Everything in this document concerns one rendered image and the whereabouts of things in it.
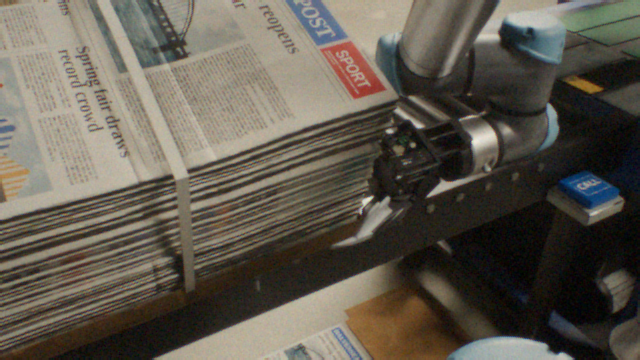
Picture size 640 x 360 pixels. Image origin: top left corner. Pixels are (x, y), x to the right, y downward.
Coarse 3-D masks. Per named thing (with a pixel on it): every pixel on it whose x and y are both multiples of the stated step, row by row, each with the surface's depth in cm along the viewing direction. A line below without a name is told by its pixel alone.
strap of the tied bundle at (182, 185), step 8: (176, 184) 39; (184, 184) 39; (184, 192) 40; (184, 200) 41; (184, 208) 41; (184, 216) 42; (184, 224) 43; (184, 232) 44; (184, 240) 45; (184, 248) 46; (192, 248) 47; (184, 256) 47; (192, 256) 48; (184, 264) 49; (192, 264) 49; (184, 272) 50; (192, 272) 51; (192, 280) 52; (192, 288) 54
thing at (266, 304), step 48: (576, 144) 110; (624, 144) 119; (432, 192) 97; (480, 192) 102; (528, 192) 110; (384, 240) 96; (432, 240) 103; (240, 288) 85; (288, 288) 90; (144, 336) 80; (192, 336) 85
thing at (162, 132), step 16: (96, 0) 45; (112, 16) 44; (112, 32) 43; (128, 48) 43; (128, 64) 42; (144, 80) 41; (144, 96) 41; (160, 112) 40; (160, 128) 40; (160, 144) 39; (176, 160) 39; (176, 176) 38
